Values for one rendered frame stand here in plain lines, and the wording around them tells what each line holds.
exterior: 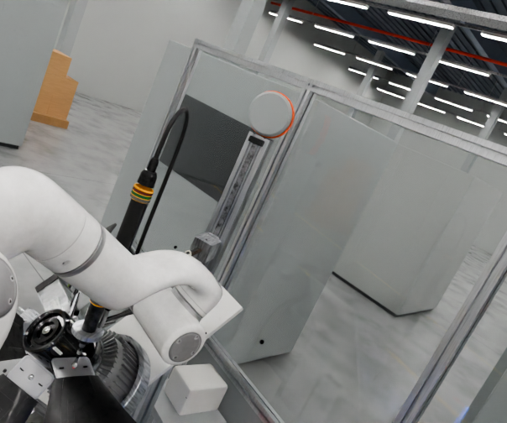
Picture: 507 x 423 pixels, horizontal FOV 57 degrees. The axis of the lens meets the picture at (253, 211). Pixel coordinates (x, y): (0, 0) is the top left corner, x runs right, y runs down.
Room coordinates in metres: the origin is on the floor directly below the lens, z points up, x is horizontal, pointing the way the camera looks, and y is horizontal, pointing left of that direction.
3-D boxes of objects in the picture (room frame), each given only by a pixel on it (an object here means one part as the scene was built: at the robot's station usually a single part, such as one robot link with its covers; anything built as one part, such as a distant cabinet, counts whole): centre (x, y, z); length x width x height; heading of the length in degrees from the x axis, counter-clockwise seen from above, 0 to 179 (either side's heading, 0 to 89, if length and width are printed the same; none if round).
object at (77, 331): (0.95, 0.23, 1.33); 0.09 x 0.07 x 0.10; 168
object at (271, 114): (1.65, 0.08, 1.88); 0.17 x 0.15 x 0.16; 43
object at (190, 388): (1.48, -0.06, 0.91); 0.17 x 0.16 x 0.11; 133
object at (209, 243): (1.56, 0.10, 1.37); 0.10 x 0.07 x 0.08; 168
